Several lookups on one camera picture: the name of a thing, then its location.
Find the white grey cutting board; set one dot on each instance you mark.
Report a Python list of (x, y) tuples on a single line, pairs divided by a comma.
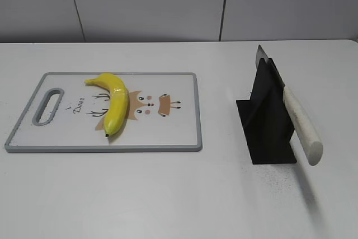
[(65, 115)]

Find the black knife stand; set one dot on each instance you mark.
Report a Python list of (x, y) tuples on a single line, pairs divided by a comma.
[(265, 120)]

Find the yellow plastic banana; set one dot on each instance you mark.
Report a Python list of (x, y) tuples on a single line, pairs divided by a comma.
[(119, 101)]

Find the white handled kitchen knife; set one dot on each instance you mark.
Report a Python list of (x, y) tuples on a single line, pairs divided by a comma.
[(307, 134)]

